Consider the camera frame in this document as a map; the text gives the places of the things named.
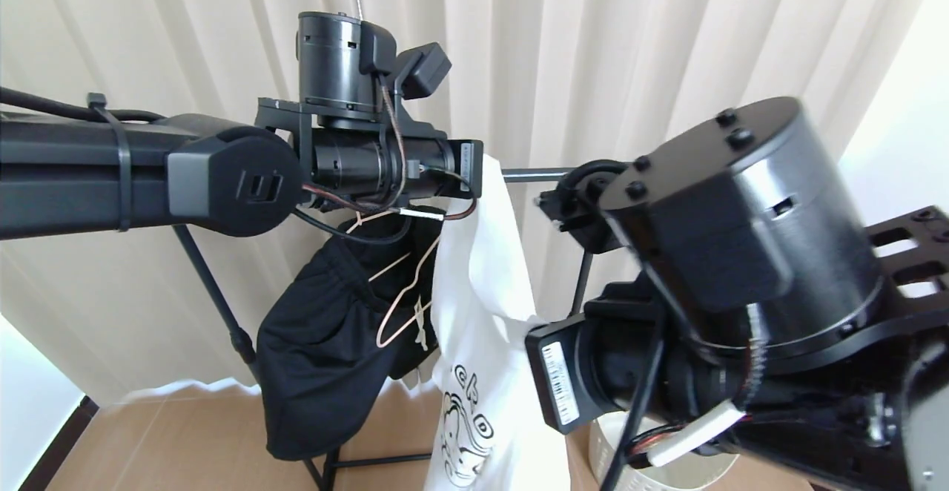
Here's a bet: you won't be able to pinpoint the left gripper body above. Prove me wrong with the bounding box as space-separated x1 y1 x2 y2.
310 129 485 202

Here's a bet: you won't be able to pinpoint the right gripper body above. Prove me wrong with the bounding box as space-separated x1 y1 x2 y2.
523 274 753 451

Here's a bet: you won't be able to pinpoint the white garment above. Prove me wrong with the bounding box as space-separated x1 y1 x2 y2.
423 154 573 491

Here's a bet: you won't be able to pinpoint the black shorts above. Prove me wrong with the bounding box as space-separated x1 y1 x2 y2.
254 209 447 462

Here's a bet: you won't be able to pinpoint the white laundry basket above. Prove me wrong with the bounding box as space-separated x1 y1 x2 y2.
588 411 742 491

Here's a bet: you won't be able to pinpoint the black clothes rack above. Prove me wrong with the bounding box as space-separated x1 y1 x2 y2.
172 167 595 491

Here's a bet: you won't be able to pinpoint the beige curtain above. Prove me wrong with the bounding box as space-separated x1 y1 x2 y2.
0 0 920 403

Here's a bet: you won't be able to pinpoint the black cable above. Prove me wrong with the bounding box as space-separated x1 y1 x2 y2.
598 320 666 491
0 87 168 122
291 205 414 247

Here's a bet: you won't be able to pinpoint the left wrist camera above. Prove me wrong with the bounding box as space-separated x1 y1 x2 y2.
391 42 453 102

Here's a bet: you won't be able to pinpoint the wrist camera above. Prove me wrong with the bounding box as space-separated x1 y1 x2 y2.
391 42 453 102
534 159 631 256

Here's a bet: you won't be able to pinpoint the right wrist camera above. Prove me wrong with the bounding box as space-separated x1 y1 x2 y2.
534 159 631 256

